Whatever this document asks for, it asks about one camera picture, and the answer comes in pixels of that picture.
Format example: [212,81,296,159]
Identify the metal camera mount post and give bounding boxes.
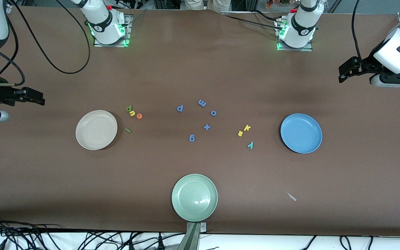
[177,222,207,250]

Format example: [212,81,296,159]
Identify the beige trouser leg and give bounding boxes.
[209,0,232,13]
[185,0,207,10]

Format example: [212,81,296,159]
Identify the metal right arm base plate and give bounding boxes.
[93,14,132,47]

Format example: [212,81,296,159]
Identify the blue round plate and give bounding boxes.
[280,113,323,154]

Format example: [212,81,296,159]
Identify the beige round plate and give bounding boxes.
[75,110,118,150]

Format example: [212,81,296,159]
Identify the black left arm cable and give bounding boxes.
[351,0,364,63]

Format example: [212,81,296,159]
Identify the black base power cable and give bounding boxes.
[221,10,282,32]

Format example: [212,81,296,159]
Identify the pale green round plate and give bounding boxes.
[172,174,218,222]

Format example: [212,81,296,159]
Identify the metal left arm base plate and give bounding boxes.
[276,17,313,52]

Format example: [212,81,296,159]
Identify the black cable tangle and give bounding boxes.
[0,214,186,250]

